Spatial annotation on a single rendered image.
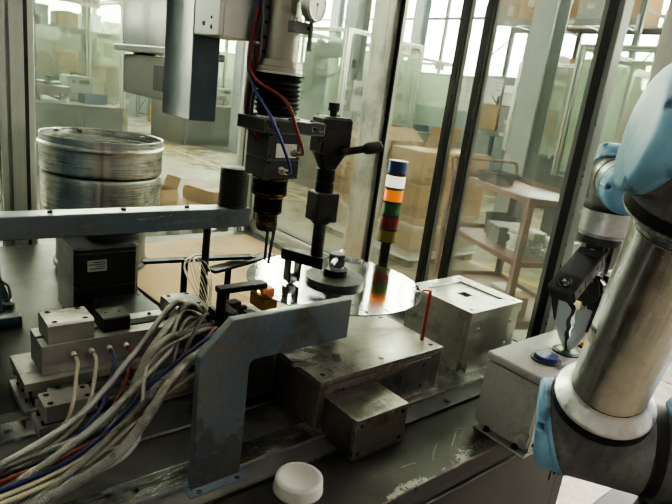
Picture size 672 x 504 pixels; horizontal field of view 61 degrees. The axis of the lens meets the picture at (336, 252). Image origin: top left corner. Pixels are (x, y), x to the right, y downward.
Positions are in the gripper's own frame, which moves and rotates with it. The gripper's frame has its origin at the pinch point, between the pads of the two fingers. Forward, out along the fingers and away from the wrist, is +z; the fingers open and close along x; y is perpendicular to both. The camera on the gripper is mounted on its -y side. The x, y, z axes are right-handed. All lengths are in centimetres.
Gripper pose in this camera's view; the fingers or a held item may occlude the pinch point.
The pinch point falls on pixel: (566, 344)
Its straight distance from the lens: 110.4
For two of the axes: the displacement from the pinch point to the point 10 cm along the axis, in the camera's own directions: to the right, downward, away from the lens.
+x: -6.3, -2.9, 7.2
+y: 7.7, -0.9, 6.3
